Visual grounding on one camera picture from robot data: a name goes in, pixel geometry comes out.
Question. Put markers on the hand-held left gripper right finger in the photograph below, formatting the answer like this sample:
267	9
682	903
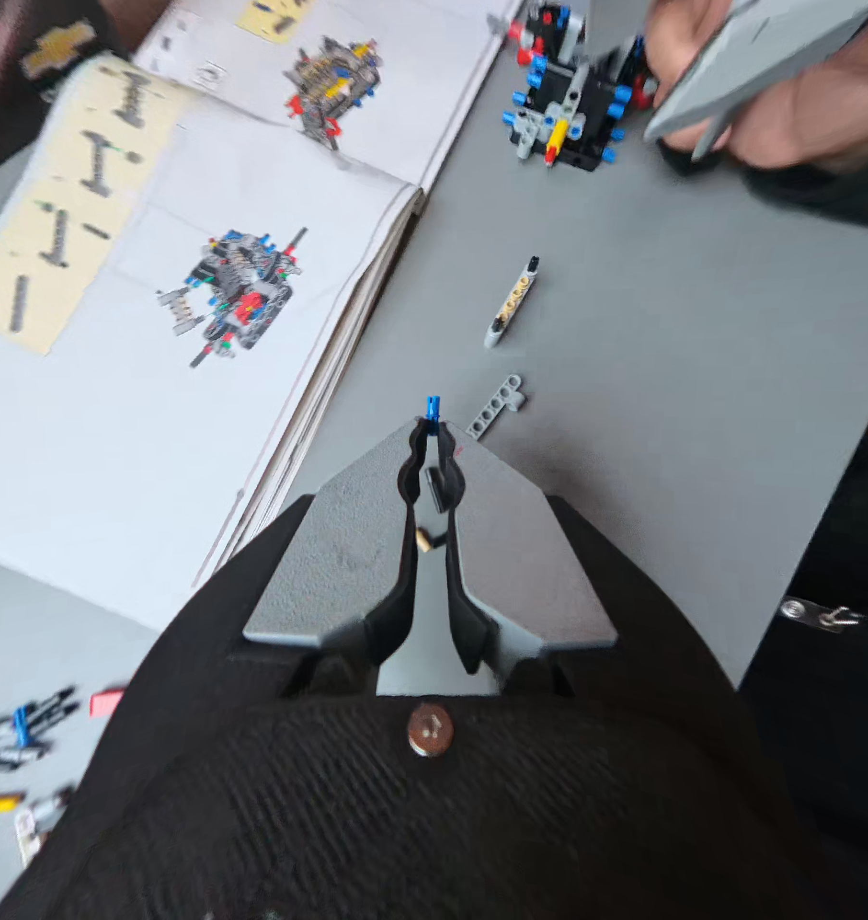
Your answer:
527	568

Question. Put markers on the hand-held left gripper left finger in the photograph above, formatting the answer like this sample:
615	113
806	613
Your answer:
319	560

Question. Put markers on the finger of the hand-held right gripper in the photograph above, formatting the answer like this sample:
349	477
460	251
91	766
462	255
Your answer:
764	50
716	135

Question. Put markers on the black lego assembly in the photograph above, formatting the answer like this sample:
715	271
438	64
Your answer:
592	93

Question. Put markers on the blue lego pin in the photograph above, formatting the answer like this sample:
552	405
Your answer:
434	408

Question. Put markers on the lego instruction booklet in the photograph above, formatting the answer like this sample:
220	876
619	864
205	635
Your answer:
190	445

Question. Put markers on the red lego piece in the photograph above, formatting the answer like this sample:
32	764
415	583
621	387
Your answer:
107	703

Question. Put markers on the black and blue lego piece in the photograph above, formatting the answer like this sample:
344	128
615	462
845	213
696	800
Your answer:
21	726

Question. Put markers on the grey lego connector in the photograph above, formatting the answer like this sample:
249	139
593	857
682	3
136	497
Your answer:
53	803

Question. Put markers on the white lego beam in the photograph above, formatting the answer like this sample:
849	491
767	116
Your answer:
30	839

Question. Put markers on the person's right hand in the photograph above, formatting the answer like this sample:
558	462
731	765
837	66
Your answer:
822	115

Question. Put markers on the tan pin with black axle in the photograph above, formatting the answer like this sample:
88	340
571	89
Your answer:
425	539

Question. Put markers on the light grey T-shaped beam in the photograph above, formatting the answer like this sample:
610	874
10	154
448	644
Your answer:
493	411

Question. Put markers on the grey beam with tan pins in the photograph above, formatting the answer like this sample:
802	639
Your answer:
509	309

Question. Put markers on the metal badge clip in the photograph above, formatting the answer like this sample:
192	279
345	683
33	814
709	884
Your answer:
793	611

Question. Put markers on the person's dark clothing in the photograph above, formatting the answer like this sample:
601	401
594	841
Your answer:
851	719

